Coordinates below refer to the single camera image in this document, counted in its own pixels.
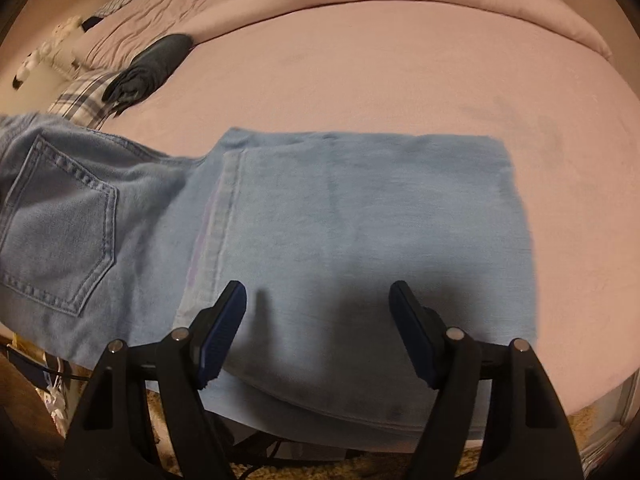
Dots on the blue plaid cloth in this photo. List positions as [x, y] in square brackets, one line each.
[117, 4]

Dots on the dark grey folded cloth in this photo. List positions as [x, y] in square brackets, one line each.
[150, 65]

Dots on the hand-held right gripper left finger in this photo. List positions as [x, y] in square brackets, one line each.
[222, 335]

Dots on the white plush toy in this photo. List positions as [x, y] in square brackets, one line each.
[60, 35]

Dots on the grey plaid pillow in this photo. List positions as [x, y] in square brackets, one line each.
[80, 97]

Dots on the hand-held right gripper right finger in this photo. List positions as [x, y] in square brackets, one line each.
[415, 335]

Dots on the light blue denim pants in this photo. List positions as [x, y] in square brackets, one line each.
[350, 220]

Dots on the pink pillow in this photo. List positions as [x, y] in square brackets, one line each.
[135, 25]

